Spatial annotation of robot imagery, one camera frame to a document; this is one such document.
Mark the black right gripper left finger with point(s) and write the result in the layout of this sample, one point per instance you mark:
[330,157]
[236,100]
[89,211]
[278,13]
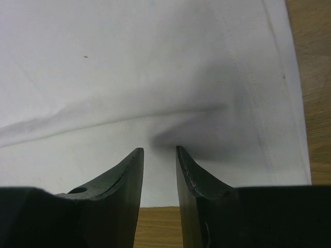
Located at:
[104,211]

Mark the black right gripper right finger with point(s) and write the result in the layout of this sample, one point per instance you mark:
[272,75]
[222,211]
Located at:
[208,209]

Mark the white t shirt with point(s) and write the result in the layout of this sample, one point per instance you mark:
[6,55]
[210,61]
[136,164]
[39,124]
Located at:
[84,83]

